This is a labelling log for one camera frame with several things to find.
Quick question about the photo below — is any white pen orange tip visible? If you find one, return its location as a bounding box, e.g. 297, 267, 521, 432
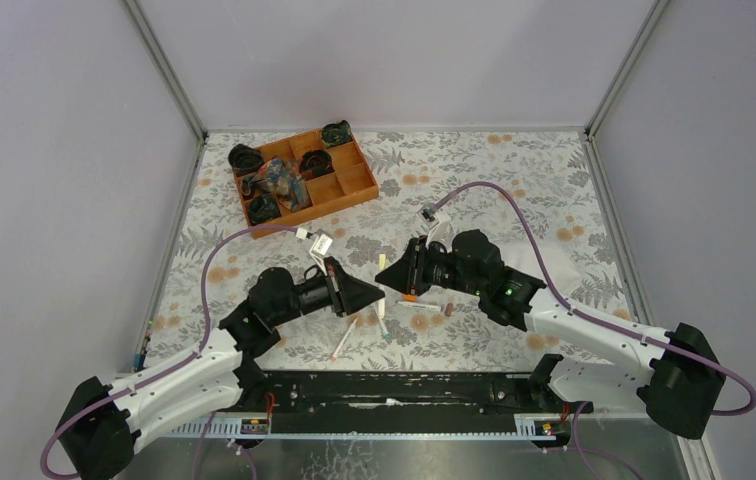
330, 318, 358, 362

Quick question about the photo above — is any white pen with label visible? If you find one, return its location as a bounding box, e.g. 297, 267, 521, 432
397, 301, 441, 312

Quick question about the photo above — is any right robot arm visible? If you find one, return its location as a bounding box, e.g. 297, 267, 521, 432
375, 230, 726, 440

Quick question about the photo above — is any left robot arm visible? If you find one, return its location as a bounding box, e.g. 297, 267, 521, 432
52, 257, 385, 479

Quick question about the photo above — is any white pen teal tip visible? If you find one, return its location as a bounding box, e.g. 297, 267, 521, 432
379, 319, 391, 340

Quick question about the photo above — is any black roll bottom tray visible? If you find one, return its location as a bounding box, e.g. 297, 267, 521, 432
246, 194, 281, 225

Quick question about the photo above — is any orange wooden divided tray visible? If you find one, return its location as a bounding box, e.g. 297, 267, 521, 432
232, 128, 379, 238

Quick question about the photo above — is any black roll middle tray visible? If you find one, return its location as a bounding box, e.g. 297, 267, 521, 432
299, 149, 334, 179

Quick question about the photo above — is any colourful crumpled wrapper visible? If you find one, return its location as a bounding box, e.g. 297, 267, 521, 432
238, 157, 312, 212

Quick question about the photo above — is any black roll top tray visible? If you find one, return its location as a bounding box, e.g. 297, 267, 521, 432
319, 120, 353, 149

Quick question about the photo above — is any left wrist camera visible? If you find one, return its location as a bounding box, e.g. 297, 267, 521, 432
309, 230, 333, 275

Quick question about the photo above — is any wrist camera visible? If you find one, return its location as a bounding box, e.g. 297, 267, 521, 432
419, 204, 451, 245
309, 230, 333, 275

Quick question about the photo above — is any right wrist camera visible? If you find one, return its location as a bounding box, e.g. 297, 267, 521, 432
419, 204, 451, 245

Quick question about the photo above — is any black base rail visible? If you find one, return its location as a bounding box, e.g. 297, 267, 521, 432
224, 359, 579, 441

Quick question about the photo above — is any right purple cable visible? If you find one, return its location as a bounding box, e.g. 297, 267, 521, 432
420, 181, 756, 480

